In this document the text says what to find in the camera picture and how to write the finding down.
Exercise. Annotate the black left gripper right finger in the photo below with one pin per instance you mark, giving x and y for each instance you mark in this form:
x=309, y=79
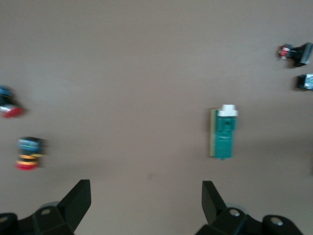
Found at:
x=220, y=220

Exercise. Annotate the green load switch white lever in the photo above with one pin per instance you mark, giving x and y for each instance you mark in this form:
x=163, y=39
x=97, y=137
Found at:
x=223, y=143

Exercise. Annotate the black blue switch block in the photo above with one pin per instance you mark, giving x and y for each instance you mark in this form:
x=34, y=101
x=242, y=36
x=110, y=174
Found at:
x=305, y=82

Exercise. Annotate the red mushroom push button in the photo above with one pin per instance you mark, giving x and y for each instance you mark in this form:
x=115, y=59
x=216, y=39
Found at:
x=8, y=107

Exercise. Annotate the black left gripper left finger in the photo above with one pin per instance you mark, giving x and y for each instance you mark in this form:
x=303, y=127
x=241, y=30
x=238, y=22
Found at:
x=61, y=218

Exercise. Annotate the black square button red terminal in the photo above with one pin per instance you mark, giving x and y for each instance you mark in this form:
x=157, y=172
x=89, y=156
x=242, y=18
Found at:
x=299, y=55

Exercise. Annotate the brown paper table cover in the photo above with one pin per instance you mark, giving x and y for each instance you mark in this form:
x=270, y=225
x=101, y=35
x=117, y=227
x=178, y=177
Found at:
x=122, y=73

